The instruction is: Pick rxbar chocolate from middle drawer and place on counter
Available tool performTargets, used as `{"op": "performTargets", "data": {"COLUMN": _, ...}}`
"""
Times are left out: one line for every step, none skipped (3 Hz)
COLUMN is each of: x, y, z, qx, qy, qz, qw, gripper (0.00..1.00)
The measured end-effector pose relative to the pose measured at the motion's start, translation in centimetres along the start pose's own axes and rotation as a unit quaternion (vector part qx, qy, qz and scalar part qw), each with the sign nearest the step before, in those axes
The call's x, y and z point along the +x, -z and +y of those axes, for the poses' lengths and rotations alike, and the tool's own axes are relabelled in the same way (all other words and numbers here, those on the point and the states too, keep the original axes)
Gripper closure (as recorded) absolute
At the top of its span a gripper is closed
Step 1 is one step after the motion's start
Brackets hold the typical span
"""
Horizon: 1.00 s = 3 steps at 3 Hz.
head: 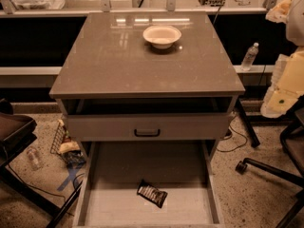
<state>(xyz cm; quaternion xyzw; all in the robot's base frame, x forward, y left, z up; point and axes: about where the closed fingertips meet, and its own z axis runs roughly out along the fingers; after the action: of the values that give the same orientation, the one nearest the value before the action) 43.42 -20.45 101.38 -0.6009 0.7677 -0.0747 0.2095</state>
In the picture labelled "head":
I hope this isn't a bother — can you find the chocolate rxbar black wrapper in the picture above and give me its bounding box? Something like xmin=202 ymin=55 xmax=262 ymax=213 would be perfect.
xmin=137 ymin=180 xmax=167 ymax=208

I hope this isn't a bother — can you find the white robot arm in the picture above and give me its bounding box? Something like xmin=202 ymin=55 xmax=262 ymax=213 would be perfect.
xmin=260 ymin=0 xmax=304 ymax=118

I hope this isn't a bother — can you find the grey cabinet with counter top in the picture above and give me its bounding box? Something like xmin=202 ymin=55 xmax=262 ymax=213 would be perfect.
xmin=48 ymin=10 xmax=246 ymax=228

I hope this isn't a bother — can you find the closed upper drawer front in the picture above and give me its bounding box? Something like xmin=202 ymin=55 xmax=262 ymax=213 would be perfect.
xmin=64 ymin=114 xmax=232 ymax=142

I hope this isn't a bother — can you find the open middle drawer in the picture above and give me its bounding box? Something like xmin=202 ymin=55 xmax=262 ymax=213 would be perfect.
xmin=73 ymin=141 xmax=225 ymax=228

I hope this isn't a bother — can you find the white paper bowl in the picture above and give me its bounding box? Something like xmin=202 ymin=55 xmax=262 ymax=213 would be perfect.
xmin=142 ymin=26 xmax=181 ymax=49

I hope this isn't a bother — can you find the blue tape cross on floor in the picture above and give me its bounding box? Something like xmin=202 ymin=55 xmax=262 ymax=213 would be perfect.
xmin=57 ymin=163 xmax=84 ymax=191

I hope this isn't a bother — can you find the clear plastic water bottle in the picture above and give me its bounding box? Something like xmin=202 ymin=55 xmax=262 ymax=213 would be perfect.
xmin=241 ymin=42 xmax=259 ymax=71

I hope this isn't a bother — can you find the plastic bottle on floor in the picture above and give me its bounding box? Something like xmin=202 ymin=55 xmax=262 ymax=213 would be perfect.
xmin=27 ymin=146 xmax=43 ymax=170

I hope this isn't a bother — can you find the black chair left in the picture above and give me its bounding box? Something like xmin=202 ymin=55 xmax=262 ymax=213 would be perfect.
xmin=0 ymin=98 xmax=81 ymax=228

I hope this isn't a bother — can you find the black office chair right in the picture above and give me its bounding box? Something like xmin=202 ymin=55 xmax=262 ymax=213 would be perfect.
xmin=235 ymin=95 xmax=304 ymax=228

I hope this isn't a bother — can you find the black drawer handle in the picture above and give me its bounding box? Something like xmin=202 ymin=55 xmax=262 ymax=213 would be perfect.
xmin=134 ymin=129 xmax=161 ymax=138

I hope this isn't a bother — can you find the black floor cable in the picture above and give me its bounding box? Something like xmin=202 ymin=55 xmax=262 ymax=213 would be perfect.
xmin=216 ymin=115 xmax=249 ymax=154

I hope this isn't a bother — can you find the wire basket with snacks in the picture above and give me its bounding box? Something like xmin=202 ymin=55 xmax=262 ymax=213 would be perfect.
xmin=50 ymin=120 xmax=86 ymax=164

